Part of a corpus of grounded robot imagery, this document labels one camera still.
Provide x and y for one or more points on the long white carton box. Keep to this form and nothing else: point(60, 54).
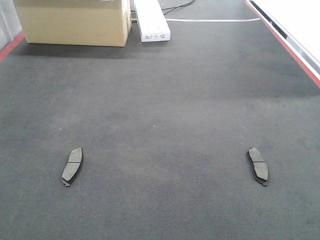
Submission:
point(152, 24)

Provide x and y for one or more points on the grey brake pad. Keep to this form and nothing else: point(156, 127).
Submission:
point(73, 166)
point(258, 165)

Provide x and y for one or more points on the white conveyor side panel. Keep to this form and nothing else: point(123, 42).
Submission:
point(299, 21)

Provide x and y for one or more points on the large brown cardboard box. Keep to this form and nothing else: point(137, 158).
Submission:
point(75, 22)

